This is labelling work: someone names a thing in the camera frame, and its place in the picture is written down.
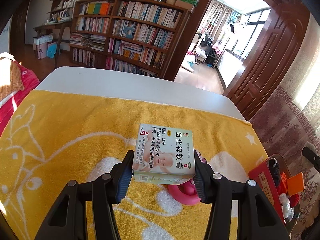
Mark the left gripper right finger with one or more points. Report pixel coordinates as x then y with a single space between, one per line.
215 189

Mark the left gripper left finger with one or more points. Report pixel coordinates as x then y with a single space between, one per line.
108 189

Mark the light orange rubber cube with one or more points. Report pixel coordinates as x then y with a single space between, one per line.
291 185

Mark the clear plastic bag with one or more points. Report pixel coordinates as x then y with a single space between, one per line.
287 210

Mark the ointment medicine box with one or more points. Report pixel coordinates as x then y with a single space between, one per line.
163 155

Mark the black fuzzy sock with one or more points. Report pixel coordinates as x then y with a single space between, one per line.
274 170

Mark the red fabric item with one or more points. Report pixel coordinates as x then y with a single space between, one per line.
294 200

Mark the red metal tin box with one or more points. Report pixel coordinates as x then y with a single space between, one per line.
264 179

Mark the yellow patterned towel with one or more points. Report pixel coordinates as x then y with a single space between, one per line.
53 138

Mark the brown wooden door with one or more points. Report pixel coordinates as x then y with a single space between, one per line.
270 58

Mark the bed with red blanket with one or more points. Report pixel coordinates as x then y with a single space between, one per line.
16 83

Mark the wooden bookshelf with books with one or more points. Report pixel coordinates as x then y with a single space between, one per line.
134 36

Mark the wooden desk with shelf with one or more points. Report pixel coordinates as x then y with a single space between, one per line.
59 19

